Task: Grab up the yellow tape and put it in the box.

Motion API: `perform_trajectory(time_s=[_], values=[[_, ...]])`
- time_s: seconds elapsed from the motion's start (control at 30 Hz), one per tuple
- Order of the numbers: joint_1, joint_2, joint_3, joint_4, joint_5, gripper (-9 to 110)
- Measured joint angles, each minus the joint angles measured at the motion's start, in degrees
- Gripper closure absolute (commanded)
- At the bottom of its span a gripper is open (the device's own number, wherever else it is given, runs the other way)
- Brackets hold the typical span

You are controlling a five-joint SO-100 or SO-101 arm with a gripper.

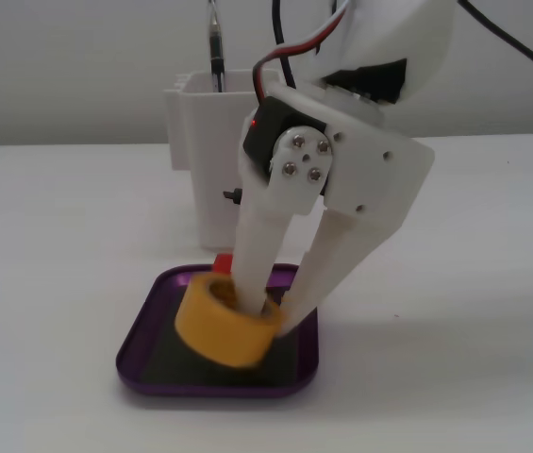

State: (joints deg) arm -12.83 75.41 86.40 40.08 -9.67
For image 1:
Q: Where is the thick black cable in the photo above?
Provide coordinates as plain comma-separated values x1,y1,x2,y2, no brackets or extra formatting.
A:
457,0,533,89

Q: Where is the white plastic box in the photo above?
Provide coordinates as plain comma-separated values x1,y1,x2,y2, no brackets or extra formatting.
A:
163,68,306,251

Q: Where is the black tray mat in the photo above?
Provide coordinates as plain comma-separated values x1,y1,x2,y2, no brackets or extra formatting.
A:
140,292,303,385

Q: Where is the yellow tape roll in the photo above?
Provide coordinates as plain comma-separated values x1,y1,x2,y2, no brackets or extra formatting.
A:
174,275,285,370

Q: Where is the thin black cable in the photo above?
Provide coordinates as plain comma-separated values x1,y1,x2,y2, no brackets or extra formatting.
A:
272,0,297,90

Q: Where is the black pen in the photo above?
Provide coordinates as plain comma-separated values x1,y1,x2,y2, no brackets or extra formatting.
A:
206,0,227,93

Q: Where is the purple metal tray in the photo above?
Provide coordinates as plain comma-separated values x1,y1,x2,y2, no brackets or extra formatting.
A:
115,264,320,400

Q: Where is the red white black servo wire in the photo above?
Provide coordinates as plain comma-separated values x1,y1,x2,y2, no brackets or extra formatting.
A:
251,0,353,110

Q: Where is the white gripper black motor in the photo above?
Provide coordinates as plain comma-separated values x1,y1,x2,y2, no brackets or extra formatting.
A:
230,83,436,337

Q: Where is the red ribbed block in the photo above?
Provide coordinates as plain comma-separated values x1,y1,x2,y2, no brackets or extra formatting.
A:
213,254,235,276

